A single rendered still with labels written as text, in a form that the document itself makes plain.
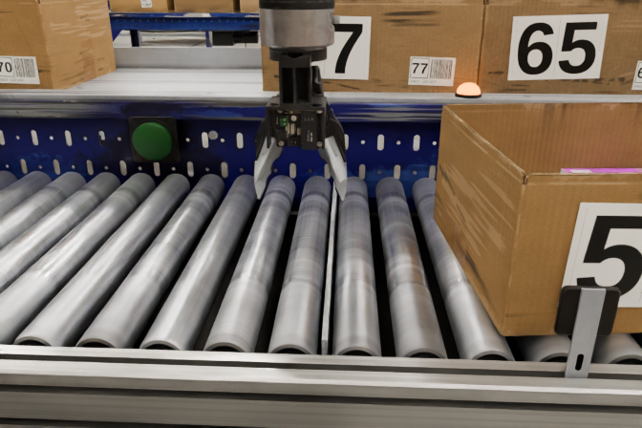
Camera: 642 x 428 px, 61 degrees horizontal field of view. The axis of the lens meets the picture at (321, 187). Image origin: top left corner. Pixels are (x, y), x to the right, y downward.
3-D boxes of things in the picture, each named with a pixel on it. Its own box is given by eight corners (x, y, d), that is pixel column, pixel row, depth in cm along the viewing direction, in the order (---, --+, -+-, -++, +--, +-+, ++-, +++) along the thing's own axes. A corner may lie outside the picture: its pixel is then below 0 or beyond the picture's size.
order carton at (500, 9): (476, 97, 98) (485, -2, 92) (447, 72, 125) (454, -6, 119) (699, 99, 96) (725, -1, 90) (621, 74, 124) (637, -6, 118)
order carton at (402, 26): (261, 96, 100) (257, -2, 94) (280, 71, 127) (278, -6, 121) (477, 97, 98) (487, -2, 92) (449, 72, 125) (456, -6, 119)
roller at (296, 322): (267, 397, 53) (259, 356, 51) (307, 198, 101) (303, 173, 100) (318, 394, 52) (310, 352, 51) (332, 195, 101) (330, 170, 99)
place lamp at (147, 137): (134, 160, 97) (129, 123, 95) (136, 159, 98) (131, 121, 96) (172, 161, 97) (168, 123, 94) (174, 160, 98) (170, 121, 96)
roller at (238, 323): (238, 400, 53) (189, 383, 53) (290, 200, 102) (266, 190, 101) (254, 362, 51) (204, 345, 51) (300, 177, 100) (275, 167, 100)
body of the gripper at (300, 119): (264, 154, 66) (260, 53, 62) (273, 135, 74) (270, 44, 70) (327, 155, 66) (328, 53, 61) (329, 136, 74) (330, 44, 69)
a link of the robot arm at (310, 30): (265, 6, 69) (340, 6, 68) (266, 45, 71) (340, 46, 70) (253, 10, 60) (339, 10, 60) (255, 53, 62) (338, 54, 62)
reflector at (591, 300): (545, 392, 50) (565, 288, 46) (542, 384, 51) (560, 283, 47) (600, 394, 49) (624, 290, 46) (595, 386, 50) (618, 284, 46)
